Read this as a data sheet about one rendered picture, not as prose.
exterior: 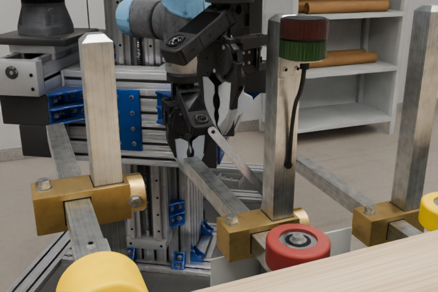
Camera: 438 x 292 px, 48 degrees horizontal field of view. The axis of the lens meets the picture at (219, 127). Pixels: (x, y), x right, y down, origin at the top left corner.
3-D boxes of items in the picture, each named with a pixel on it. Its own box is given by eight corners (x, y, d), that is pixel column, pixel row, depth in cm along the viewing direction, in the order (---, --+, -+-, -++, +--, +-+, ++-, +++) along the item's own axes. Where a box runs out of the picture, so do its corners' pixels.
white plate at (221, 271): (210, 311, 80) (209, 257, 76) (345, 275, 89) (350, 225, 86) (211, 313, 79) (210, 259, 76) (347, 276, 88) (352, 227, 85)
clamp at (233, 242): (216, 246, 76) (216, 216, 74) (292, 229, 81) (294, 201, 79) (230, 266, 71) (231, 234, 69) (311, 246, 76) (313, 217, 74)
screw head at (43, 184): (34, 186, 61) (33, 177, 61) (52, 184, 62) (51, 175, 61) (35, 193, 59) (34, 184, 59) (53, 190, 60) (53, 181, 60)
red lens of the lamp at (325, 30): (270, 34, 64) (271, 17, 63) (311, 32, 66) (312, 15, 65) (294, 41, 59) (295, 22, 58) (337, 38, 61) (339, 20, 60)
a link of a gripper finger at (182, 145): (182, 167, 106) (180, 126, 103) (190, 178, 101) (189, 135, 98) (167, 169, 105) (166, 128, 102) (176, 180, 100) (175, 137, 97)
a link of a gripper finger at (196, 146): (195, 165, 107) (195, 124, 104) (204, 176, 102) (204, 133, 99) (182, 167, 106) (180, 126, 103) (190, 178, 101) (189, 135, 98)
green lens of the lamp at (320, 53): (270, 53, 65) (270, 36, 64) (309, 51, 67) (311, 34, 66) (293, 62, 60) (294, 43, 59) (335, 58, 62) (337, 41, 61)
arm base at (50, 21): (35, 28, 150) (31, -6, 146) (83, 29, 147) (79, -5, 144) (7, 35, 135) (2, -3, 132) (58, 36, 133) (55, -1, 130)
